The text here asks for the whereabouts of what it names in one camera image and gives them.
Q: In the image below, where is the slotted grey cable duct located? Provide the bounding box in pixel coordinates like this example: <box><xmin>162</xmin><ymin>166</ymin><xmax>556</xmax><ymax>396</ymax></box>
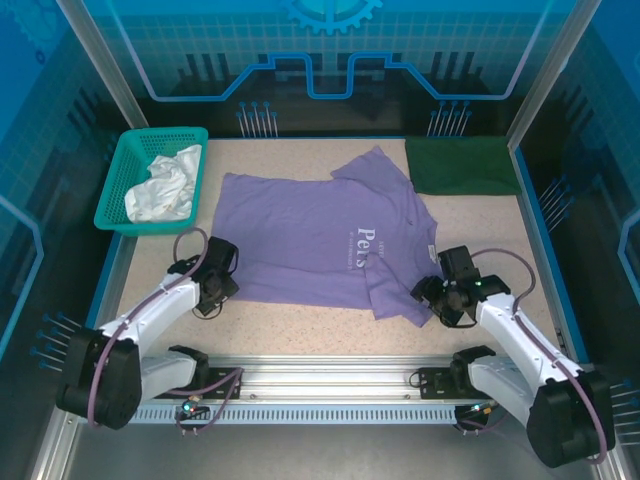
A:
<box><xmin>124</xmin><ymin>405</ymin><xmax>459</xmax><ymax>425</ymax></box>

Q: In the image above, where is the aluminium mounting rail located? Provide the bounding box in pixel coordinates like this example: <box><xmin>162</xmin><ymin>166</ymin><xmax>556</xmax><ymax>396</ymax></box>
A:
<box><xmin>67</xmin><ymin>355</ymin><xmax>596</xmax><ymax>401</ymax></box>

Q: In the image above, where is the teal plastic basket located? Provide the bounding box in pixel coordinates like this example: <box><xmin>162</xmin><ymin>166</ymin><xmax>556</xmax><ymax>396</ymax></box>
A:
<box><xmin>93</xmin><ymin>126</ymin><xmax>210</xmax><ymax>237</ymax></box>

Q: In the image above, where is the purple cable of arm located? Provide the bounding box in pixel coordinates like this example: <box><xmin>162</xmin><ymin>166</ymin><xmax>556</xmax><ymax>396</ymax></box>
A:
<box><xmin>87</xmin><ymin>227</ymin><xmax>245</xmax><ymax>436</ymax></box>
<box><xmin>452</xmin><ymin>248</ymin><xmax>617</xmax><ymax>466</ymax></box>

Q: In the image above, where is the black base plate left arm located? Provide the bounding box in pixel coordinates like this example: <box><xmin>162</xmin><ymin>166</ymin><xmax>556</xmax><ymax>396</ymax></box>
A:
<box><xmin>164</xmin><ymin>367</ymin><xmax>244</xmax><ymax>400</ymax></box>

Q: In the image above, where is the black base plate right arm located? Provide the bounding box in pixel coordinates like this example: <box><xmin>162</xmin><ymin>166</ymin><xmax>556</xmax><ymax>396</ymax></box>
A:
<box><xmin>417</xmin><ymin>367</ymin><xmax>481</xmax><ymax>400</ymax></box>

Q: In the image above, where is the purple t-shirt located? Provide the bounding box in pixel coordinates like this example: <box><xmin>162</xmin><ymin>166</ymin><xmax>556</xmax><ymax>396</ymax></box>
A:
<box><xmin>213</xmin><ymin>144</ymin><xmax>441</xmax><ymax>329</ymax></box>

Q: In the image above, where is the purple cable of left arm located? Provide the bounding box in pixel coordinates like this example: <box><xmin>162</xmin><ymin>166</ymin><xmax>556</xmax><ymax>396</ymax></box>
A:
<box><xmin>87</xmin><ymin>227</ymin><xmax>245</xmax><ymax>436</ymax></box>

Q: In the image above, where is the white t-shirt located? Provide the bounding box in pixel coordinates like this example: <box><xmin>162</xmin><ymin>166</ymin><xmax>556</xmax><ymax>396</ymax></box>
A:
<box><xmin>123</xmin><ymin>144</ymin><xmax>204</xmax><ymax>224</ymax></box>

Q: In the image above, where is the aluminium frame post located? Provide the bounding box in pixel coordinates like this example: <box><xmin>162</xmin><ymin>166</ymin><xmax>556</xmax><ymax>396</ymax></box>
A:
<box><xmin>507</xmin><ymin>0</ymin><xmax>592</xmax><ymax>151</ymax></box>
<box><xmin>54</xmin><ymin>0</ymin><xmax>150</xmax><ymax>132</ymax></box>

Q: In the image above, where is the folded dark green t-shirt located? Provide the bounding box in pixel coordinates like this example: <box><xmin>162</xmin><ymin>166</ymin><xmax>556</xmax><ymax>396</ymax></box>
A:
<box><xmin>403</xmin><ymin>135</ymin><xmax>522</xmax><ymax>196</ymax></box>

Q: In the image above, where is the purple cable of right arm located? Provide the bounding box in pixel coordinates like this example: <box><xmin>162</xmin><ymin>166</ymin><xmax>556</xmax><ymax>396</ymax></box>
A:
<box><xmin>452</xmin><ymin>248</ymin><xmax>617</xmax><ymax>466</ymax></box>

